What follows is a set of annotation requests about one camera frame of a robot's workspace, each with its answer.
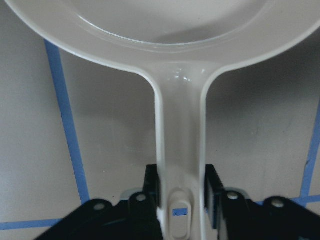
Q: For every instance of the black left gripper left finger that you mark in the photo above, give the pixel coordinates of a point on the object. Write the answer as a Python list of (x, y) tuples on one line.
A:
[(143, 206)]

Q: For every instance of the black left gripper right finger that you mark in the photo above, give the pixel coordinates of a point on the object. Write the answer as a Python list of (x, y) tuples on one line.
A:
[(228, 210)]

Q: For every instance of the beige plastic dustpan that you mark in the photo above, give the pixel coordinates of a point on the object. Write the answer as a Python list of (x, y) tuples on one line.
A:
[(180, 47)]

